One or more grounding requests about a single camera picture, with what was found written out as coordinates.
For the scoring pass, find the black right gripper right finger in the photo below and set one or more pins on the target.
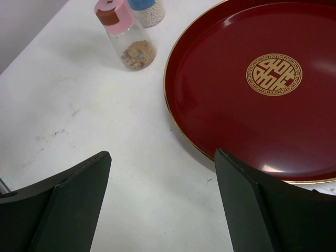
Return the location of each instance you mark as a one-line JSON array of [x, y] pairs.
[[264, 213]]

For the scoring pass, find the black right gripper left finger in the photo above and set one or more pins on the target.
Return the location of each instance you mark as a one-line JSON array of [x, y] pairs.
[[59, 213]]

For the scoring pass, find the pink lid spice shaker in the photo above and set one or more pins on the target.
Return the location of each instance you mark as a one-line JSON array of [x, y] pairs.
[[129, 39]]

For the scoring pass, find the blue label silver lid jar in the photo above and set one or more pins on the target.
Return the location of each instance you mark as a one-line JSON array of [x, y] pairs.
[[148, 12]]

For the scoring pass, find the red round tray gold emblem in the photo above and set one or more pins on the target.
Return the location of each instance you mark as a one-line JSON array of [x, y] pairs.
[[257, 79]]

